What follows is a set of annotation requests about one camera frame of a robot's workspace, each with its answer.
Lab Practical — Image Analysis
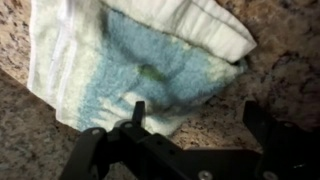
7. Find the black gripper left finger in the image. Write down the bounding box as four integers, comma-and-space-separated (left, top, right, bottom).
59, 100, 183, 180

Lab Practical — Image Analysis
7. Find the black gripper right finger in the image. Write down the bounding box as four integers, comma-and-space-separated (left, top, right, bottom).
242, 99, 320, 180

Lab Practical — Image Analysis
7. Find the white and blue towel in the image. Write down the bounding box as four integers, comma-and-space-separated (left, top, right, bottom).
27, 0, 258, 137

